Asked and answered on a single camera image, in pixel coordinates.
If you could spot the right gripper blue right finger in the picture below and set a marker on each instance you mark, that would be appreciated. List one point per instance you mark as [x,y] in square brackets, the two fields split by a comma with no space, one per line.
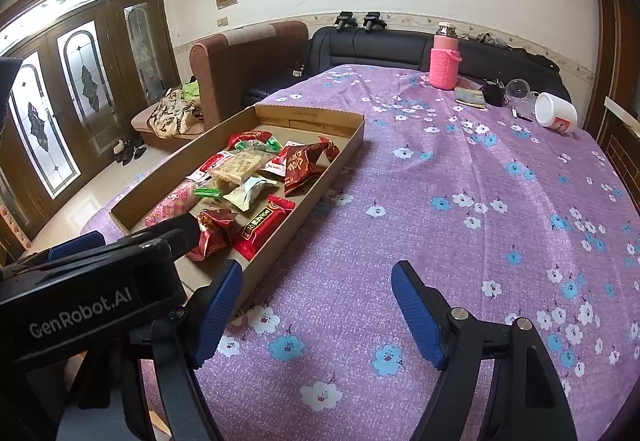
[526,400]

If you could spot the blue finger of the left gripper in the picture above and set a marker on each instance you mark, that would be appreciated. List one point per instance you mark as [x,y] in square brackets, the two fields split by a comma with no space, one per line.
[81,243]

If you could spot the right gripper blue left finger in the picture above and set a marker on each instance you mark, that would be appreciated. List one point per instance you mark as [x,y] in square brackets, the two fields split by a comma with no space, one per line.
[183,334]

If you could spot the pink candy packet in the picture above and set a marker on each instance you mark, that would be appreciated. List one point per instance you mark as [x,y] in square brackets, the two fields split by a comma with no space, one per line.
[179,201]

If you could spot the yellow green candy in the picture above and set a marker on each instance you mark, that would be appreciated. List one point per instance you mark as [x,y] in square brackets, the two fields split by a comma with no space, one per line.
[207,192]

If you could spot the shiny red foil packet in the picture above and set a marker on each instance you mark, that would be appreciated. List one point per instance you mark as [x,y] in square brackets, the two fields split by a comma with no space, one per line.
[217,227]

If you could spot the red rectangular snack pack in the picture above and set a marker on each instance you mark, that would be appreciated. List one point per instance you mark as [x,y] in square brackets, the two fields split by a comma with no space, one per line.
[258,230]

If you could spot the cream white candy packet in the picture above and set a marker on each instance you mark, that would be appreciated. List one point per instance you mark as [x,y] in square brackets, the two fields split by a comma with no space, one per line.
[242,197]

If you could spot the golden wafer snack pack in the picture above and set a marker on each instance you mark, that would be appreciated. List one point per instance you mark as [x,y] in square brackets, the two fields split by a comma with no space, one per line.
[240,166]

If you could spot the dark red foil bag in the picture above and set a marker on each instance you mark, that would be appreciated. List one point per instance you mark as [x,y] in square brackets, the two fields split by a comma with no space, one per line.
[302,166]

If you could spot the white red snack sachet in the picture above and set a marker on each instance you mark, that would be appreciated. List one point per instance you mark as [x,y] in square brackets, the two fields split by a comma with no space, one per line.
[202,173]

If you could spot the small red candy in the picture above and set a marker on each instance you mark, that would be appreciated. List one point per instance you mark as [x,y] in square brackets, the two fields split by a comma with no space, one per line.
[330,148]

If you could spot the shoes on floor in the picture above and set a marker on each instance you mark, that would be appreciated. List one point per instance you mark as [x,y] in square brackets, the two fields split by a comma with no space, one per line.
[126,151]

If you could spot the patterned bag on armchair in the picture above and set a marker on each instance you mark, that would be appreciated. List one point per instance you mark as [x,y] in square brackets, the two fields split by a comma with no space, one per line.
[175,114]

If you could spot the cardboard tray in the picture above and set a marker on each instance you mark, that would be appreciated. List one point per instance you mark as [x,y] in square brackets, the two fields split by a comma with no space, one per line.
[286,123]

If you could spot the wooden glass door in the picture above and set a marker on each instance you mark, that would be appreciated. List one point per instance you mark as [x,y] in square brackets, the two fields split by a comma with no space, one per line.
[88,67]

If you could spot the purple floral tablecloth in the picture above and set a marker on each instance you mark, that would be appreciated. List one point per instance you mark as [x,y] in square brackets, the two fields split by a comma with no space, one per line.
[504,217]

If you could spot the brown armchair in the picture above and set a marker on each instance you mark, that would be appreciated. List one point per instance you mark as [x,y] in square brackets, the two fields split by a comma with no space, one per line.
[236,69]

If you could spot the white plastic jar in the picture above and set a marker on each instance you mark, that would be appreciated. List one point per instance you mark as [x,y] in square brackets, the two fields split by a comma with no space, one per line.
[555,113]

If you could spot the small booklet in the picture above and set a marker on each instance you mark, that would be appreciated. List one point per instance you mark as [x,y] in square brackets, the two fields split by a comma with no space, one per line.
[470,97]

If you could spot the small black container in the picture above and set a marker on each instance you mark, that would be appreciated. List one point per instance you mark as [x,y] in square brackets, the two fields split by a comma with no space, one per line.
[494,92]

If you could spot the black clip on sofa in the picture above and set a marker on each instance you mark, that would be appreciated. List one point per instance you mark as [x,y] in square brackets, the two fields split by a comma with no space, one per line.
[372,21]
[345,19]

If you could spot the wooden cabinet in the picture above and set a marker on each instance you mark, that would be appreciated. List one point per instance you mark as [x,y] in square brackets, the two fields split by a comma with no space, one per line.
[613,112]

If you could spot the pink sleeved water bottle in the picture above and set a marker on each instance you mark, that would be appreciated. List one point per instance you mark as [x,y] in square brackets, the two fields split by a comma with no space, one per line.
[445,57]

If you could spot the black leather sofa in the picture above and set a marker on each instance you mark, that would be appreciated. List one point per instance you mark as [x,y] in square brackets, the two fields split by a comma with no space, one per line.
[482,62]

